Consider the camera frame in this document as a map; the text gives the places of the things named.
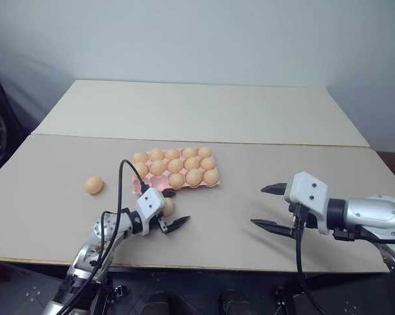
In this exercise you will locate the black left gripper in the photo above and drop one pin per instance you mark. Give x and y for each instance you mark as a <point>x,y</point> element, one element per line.
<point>160,225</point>

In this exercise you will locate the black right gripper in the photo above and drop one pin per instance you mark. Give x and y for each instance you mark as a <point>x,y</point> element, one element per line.
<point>310,220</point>

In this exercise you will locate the orange egg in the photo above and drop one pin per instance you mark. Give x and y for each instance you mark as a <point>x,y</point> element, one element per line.
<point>169,206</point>
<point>204,152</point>
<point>176,180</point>
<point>210,176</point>
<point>139,157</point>
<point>193,177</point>
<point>158,167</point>
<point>93,185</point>
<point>141,169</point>
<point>157,154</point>
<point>174,165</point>
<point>172,154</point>
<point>191,163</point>
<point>207,163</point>
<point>189,152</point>

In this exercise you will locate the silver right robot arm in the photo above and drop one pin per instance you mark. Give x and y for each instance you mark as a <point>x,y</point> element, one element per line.
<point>374,210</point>

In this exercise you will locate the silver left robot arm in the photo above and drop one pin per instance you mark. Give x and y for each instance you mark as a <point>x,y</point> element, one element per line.
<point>102,229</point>

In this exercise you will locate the pink egg tray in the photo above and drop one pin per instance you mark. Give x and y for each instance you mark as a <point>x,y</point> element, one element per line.
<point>158,183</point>

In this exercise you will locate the dark rounded shape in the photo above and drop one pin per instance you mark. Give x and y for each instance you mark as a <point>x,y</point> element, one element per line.
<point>158,303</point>

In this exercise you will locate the black metal clip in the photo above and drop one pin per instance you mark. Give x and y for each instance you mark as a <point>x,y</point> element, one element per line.
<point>118,292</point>

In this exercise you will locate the black chair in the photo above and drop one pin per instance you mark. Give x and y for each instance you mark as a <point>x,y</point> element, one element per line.
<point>7,108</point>

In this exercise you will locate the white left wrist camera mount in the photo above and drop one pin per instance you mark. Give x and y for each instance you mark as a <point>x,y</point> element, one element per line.
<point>150,203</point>

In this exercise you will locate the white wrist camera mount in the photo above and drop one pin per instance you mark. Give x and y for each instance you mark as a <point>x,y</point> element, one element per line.
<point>307,193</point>
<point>150,203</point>

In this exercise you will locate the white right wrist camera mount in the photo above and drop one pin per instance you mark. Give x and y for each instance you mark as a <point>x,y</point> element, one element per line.
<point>307,193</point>

